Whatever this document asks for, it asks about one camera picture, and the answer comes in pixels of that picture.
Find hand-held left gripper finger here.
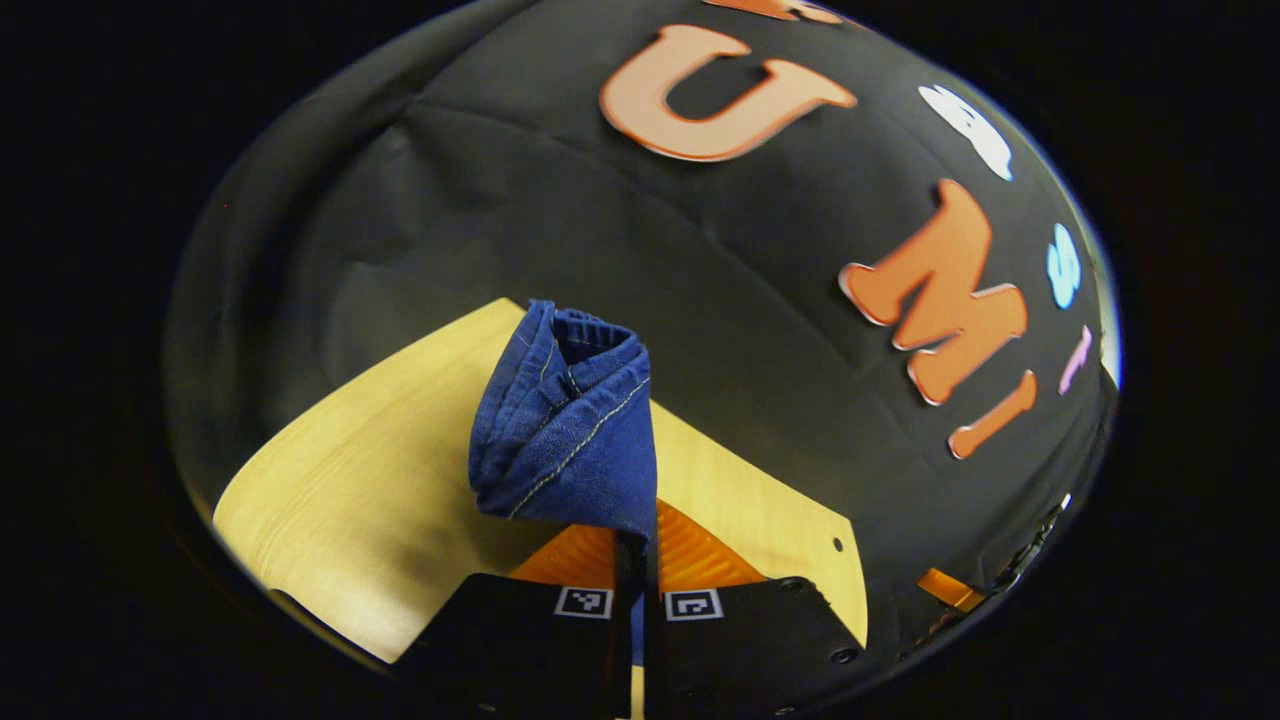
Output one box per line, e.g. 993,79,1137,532
644,499,867,718
394,526,642,717

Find blue denim jeans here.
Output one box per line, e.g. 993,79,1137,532
468,298,659,666

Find black backdrop cloth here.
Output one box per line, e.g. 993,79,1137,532
165,0,1123,666

